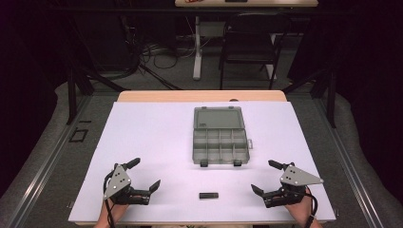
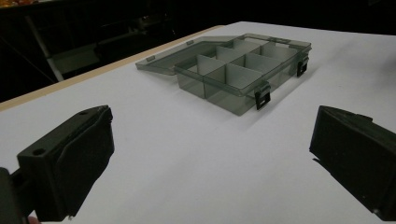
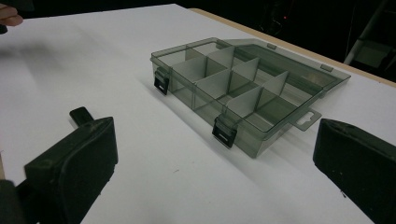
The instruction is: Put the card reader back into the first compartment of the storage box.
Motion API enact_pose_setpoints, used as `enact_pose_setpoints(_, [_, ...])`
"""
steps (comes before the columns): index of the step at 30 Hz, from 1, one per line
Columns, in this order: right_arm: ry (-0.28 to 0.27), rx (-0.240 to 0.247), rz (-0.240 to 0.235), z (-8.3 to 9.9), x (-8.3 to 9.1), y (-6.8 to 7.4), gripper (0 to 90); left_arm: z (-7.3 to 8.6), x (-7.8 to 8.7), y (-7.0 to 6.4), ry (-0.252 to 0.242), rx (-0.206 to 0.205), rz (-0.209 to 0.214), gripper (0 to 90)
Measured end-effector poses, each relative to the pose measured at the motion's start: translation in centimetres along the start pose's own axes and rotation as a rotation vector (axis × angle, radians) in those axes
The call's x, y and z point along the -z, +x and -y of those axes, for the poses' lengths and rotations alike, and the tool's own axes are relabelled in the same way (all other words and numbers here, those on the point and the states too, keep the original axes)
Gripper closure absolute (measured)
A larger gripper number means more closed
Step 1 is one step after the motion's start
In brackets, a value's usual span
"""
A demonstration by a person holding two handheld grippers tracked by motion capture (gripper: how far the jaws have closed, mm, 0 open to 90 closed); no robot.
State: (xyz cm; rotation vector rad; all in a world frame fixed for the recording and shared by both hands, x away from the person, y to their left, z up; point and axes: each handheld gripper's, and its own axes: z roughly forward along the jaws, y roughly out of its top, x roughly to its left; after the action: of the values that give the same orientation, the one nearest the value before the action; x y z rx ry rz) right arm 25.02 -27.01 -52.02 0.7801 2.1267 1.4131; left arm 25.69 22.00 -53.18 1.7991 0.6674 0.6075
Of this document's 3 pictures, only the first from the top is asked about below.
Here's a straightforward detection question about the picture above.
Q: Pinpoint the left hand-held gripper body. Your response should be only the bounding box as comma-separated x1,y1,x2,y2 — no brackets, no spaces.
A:
103,162,151,206

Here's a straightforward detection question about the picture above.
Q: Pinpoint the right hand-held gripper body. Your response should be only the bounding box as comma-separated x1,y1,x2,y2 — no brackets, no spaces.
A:
261,162,325,209

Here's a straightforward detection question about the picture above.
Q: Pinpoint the person's left hand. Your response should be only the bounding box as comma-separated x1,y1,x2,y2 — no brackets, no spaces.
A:
93,201,130,228

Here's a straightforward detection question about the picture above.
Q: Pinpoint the person's right hand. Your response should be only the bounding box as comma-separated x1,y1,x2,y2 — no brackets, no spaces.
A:
284,187,323,228

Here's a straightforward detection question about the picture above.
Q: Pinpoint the white table mat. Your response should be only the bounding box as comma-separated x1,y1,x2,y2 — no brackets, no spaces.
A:
67,100,337,224

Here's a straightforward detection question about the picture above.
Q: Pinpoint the grey plastic compartment box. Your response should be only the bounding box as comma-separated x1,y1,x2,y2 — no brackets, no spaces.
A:
192,105,254,168

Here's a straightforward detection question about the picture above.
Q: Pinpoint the black metal stand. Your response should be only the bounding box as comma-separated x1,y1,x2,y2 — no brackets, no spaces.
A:
282,67,337,129
65,63,129,126

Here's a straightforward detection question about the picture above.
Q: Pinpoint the black chair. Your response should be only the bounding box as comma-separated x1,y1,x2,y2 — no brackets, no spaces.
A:
218,12,293,91

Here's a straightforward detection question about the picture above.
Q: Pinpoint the white-legged wooden desk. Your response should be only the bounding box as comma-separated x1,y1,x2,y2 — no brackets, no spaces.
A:
174,0,319,81

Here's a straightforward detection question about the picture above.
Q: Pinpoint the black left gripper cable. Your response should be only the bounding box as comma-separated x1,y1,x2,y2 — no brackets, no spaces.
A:
102,169,117,228

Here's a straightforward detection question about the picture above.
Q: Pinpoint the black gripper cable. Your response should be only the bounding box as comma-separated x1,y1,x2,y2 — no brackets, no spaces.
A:
303,186,319,228
102,169,117,228

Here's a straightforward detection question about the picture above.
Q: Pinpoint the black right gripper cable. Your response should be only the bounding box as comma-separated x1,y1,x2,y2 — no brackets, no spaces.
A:
303,186,319,228

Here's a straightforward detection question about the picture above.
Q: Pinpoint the metal floor rail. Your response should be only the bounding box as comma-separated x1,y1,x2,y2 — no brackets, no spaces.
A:
312,96,386,228
8,94,93,228

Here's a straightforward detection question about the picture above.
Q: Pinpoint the bundle of floor cables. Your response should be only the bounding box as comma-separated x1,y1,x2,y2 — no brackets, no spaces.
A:
139,39,198,71

